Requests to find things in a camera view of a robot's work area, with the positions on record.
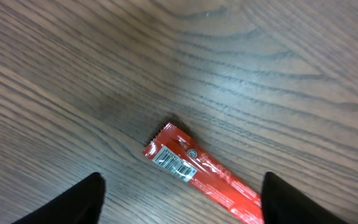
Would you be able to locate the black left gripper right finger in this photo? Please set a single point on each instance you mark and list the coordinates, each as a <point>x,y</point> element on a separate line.
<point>282,203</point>

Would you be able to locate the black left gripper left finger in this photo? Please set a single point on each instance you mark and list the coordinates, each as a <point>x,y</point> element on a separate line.
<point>81,204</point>

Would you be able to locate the red snack packet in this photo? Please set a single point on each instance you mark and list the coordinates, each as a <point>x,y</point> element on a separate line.
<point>175,151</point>

